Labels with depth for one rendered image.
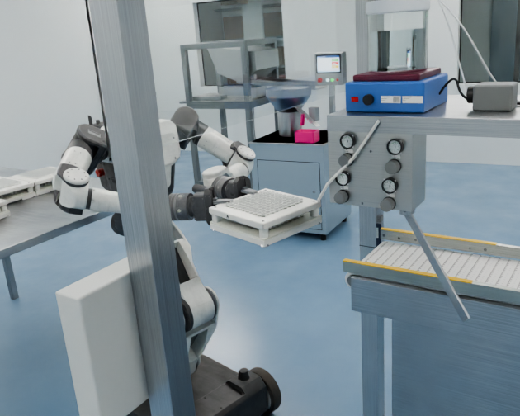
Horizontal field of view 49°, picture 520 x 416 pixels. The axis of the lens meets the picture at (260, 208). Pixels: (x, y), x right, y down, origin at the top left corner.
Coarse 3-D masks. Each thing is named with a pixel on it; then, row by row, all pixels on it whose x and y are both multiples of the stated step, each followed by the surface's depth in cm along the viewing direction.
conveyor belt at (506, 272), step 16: (368, 256) 166; (384, 256) 165; (400, 256) 165; (416, 256) 164; (448, 256) 162; (464, 256) 161; (480, 256) 161; (432, 272) 153; (448, 272) 152; (464, 272) 151; (480, 272) 150; (496, 272) 150; (512, 272) 149; (432, 288) 145; (512, 304) 135
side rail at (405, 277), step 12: (348, 264) 154; (360, 264) 152; (372, 276) 151; (384, 276) 150; (396, 276) 148; (408, 276) 146; (420, 276) 144; (456, 288) 139; (468, 288) 138; (480, 288) 136; (492, 288) 134; (504, 288) 133; (504, 300) 134; (516, 300) 132
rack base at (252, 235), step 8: (304, 216) 174; (320, 216) 174; (216, 224) 173; (224, 224) 172; (232, 224) 172; (288, 224) 168; (296, 224) 168; (304, 224) 169; (312, 224) 171; (224, 232) 171; (232, 232) 168; (240, 232) 165; (248, 232) 164; (256, 232) 164; (272, 232) 163; (280, 232) 163; (288, 232) 165; (296, 232) 167; (248, 240) 164; (256, 240) 161; (264, 240) 159; (272, 240) 161
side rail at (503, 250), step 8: (384, 232) 176; (392, 232) 175; (392, 240) 175; (400, 240) 174; (408, 240) 172; (416, 240) 171; (432, 240) 168; (440, 240) 167; (448, 240) 165; (456, 240) 164; (456, 248) 165; (464, 248) 164; (472, 248) 162; (480, 248) 161; (488, 248) 160; (496, 248) 158; (504, 248) 157; (512, 248) 156; (504, 256) 158; (512, 256) 157
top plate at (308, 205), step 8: (280, 192) 183; (304, 200) 174; (312, 200) 174; (216, 208) 173; (224, 208) 172; (232, 208) 172; (288, 208) 168; (296, 208) 167; (304, 208) 168; (312, 208) 170; (224, 216) 169; (232, 216) 166; (240, 216) 164; (248, 216) 163; (256, 216) 163; (272, 216) 162; (280, 216) 162; (288, 216) 163; (248, 224) 161; (256, 224) 159; (264, 224) 157; (272, 224) 160
